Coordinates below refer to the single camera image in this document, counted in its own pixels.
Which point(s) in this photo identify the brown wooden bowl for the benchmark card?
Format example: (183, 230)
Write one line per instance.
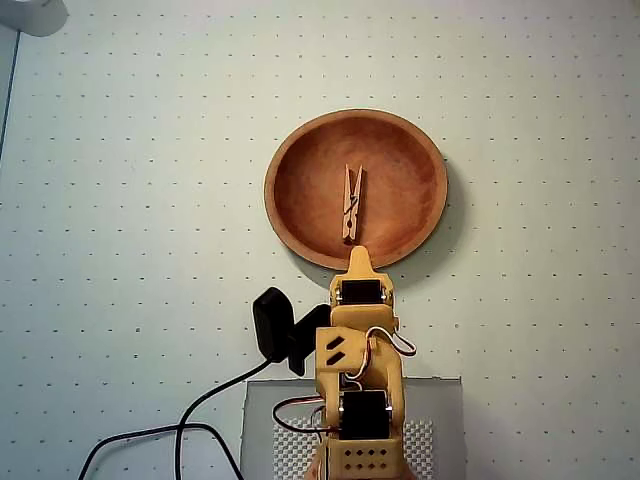
(400, 200)

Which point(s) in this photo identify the wooden clothespin with metal spring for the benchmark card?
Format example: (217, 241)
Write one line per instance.
(352, 227)

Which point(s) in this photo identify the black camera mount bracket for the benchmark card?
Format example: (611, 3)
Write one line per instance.
(302, 345)

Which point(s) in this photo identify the white textured pad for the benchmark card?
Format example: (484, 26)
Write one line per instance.
(420, 450)

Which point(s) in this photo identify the white rounded plastic object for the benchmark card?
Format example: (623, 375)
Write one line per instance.
(30, 15)

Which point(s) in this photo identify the grey metal base plate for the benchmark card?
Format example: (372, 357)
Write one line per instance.
(440, 405)

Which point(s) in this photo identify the orange gripper with servo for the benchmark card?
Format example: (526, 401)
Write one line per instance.
(361, 316)

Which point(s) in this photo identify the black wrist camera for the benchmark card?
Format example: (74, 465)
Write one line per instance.
(272, 325)

